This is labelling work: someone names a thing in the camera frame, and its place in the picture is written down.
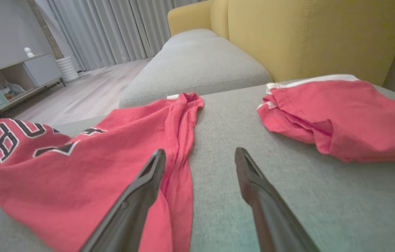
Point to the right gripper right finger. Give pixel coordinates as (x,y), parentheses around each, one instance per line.
(271,217)

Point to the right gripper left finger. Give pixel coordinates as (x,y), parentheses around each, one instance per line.
(131,213)

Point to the red Bulls 23 jersey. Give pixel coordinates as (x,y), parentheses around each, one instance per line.
(78,182)

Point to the red white striped shorts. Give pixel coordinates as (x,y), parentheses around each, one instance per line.
(341,115)

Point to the grey fabric sofa ottoman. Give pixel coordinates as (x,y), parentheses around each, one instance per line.
(211,210)

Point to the white ribbed cylinder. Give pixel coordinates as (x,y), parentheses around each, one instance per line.
(67,70)

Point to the TV cabinet with teal drawers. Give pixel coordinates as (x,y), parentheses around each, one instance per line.
(41,68)

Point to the crumpled plastic bag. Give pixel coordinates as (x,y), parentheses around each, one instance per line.
(10,90)

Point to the grey pleated curtain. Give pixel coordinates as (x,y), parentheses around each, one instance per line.
(113,28)

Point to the small white figurine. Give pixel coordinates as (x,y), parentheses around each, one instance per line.
(28,52)

